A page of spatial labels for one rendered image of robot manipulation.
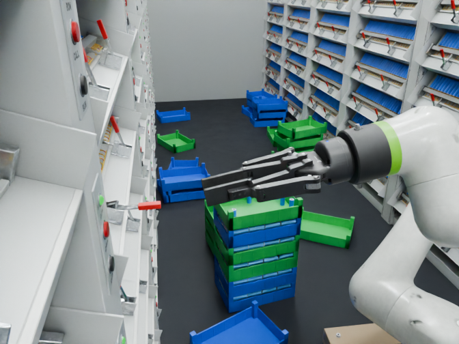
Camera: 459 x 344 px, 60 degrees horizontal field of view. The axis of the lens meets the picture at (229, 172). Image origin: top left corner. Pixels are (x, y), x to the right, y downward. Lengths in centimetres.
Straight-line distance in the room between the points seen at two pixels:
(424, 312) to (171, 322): 102
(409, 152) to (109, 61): 57
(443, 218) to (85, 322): 52
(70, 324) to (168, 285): 145
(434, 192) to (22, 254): 58
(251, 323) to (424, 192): 112
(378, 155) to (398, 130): 5
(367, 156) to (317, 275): 134
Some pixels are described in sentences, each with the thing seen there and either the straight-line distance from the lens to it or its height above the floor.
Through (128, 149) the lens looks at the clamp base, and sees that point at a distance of 88.
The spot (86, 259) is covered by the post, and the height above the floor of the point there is 99.
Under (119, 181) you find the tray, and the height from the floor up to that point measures 88.
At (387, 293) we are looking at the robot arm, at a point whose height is 57.
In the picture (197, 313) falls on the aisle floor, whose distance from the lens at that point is 173.
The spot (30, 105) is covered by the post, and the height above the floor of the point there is 113.
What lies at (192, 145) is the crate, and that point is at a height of 4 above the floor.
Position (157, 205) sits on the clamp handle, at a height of 90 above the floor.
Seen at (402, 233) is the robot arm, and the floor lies 66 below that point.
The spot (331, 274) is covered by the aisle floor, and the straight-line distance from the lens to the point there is 196.
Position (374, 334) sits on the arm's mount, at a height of 33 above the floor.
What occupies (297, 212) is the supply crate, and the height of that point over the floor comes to 43.
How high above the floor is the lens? 121
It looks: 25 degrees down
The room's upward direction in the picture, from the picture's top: straight up
